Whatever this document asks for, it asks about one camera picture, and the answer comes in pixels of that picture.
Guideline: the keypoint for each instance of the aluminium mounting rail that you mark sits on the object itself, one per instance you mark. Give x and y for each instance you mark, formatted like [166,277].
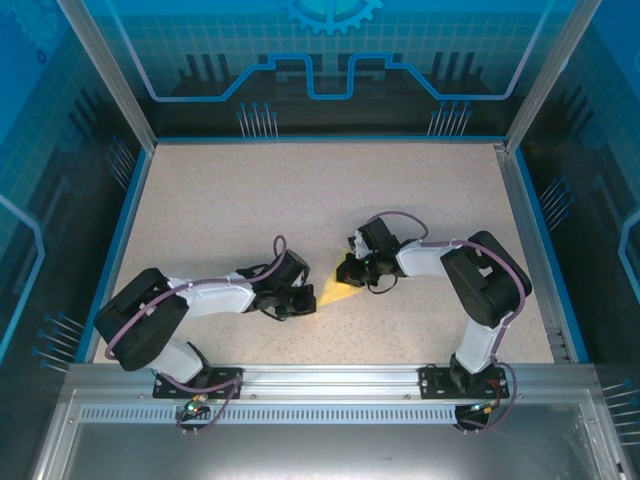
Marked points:
[330,380]

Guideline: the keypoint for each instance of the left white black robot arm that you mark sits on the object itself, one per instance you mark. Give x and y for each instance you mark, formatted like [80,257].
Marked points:
[215,300]

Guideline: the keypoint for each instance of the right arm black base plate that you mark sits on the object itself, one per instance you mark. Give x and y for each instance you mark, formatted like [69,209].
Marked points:
[432,382]

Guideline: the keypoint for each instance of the blue table edge frame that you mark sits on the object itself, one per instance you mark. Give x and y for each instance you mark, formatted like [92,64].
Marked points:
[84,352]

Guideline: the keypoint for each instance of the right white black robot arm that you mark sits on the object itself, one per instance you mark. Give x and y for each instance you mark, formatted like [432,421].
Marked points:
[425,260]

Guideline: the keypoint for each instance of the grey metal tray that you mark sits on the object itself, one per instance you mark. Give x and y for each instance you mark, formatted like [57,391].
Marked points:
[320,452]

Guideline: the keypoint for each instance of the aluminium side rail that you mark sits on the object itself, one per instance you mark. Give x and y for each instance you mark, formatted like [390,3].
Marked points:
[526,225]

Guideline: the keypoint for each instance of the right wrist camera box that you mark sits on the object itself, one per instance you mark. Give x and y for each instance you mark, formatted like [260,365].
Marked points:
[358,243]

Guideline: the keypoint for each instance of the aluminium frame post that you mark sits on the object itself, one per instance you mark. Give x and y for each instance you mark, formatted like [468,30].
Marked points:
[110,75]
[550,75]

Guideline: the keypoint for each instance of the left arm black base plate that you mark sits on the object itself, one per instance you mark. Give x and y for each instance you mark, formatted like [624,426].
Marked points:
[162,387]

